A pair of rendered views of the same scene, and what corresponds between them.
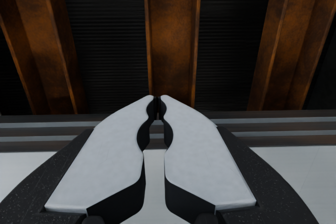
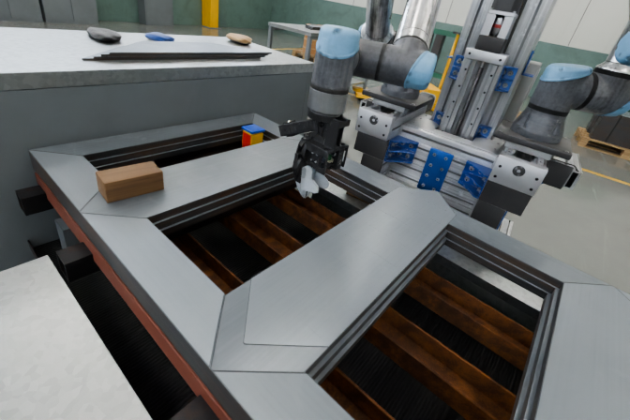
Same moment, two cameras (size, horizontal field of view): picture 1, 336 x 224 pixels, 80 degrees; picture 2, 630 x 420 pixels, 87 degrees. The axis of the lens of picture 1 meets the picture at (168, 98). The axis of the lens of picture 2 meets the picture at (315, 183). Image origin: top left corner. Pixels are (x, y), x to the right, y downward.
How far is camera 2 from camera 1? 76 cm
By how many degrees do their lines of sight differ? 78
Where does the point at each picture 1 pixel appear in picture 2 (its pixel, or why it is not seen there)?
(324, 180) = (392, 211)
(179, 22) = not seen: hidden behind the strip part
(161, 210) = (367, 255)
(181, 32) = not seen: hidden behind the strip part
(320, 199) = (406, 217)
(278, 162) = (368, 214)
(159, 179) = (344, 241)
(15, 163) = (283, 266)
